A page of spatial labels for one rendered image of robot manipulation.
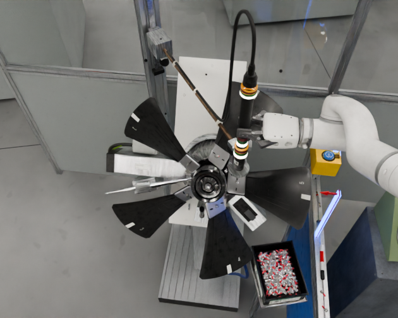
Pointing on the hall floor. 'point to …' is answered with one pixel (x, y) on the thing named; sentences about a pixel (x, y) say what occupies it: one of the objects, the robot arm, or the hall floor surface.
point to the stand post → (199, 240)
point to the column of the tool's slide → (155, 88)
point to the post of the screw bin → (254, 305)
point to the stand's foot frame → (225, 286)
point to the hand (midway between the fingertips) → (244, 127)
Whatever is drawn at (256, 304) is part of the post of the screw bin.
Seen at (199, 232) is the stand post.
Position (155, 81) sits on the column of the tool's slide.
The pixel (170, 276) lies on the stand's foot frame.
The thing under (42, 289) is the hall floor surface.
